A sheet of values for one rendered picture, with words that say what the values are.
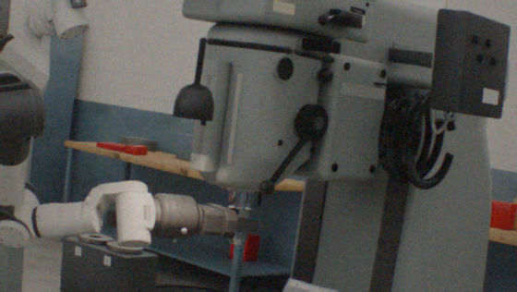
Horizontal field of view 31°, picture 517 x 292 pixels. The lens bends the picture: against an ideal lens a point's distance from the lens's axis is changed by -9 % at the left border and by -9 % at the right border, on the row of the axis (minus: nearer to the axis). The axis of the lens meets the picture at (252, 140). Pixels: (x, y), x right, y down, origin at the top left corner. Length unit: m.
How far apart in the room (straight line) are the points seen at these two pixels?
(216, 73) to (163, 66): 6.75
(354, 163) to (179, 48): 6.50
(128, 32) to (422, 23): 6.96
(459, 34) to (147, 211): 0.71
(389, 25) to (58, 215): 0.82
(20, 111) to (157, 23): 7.06
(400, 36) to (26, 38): 0.84
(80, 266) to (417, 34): 0.97
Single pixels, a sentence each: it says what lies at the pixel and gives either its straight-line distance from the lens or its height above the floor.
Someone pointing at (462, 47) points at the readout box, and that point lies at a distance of 1.95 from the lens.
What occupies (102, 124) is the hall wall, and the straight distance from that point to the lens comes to 9.25.
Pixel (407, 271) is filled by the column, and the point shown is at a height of 1.14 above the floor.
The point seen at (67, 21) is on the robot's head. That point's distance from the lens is 1.86.
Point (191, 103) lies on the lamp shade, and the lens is 1.75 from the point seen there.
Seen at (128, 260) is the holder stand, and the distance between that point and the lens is 2.27.
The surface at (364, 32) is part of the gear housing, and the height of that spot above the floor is 1.65.
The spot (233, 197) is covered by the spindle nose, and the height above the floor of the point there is 1.29.
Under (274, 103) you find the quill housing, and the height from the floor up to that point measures 1.48.
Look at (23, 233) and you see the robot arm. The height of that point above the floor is 1.17.
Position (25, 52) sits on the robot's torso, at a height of 1.53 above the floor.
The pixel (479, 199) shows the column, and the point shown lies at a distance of 2.44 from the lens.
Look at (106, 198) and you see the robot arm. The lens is 1.95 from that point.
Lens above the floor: 1.51
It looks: 3 degrees down
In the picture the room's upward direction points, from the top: 7 degrees clockwise
